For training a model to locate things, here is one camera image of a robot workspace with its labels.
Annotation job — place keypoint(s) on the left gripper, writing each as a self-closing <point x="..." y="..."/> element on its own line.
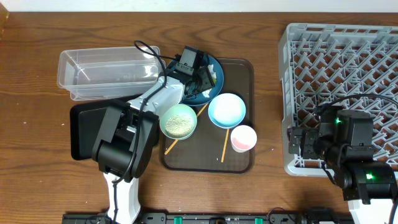
<point x="206" y="80"/>

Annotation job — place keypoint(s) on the grey dishwasher rack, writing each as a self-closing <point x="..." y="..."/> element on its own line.
<point x="353" y="65"/>

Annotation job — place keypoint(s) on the left wooden chopstick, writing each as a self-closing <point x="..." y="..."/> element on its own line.
<point x="176" y="141"/>

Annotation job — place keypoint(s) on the black plastic bin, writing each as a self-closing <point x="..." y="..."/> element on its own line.
<point x="85" y="123"/>

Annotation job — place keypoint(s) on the brown serving tray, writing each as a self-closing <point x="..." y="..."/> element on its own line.
<point x="202" y="151"/>

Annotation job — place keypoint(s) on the pink plastic cup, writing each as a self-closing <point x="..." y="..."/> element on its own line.
<point x="243" y="138"/>

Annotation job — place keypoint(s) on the wooden chopstick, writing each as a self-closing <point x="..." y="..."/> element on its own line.
<point x="225" y="145"/>
<point x="176" y="141"/>

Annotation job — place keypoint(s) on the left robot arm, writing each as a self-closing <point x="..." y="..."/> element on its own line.
<point x="127" y="134"/>

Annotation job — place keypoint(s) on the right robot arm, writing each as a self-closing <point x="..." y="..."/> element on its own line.
<point x="343" y="143"/>

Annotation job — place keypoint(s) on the green bowl with rice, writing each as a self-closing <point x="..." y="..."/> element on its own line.
<point x="179" y="122"/>

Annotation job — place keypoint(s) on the right wooden chopstick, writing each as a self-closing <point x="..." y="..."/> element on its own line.
<point x="225" y="145"/>

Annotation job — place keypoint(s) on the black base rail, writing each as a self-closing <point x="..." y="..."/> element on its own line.
<point x="325" y="216"/>

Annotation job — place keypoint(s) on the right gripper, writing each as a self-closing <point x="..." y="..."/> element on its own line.
<point x="310" y="134"/>

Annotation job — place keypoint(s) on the clear plastic bin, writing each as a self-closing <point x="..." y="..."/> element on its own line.
<point x="104" y="73"/>

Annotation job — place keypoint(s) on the dark blue plate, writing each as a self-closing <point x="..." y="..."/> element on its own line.
<point x="200" y="99"/>

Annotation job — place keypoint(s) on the white napkin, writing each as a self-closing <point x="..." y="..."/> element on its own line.
<point x="206" y="93"/>

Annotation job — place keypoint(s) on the light blue bowl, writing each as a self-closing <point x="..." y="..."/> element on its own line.
<point x="227" y="110"/>

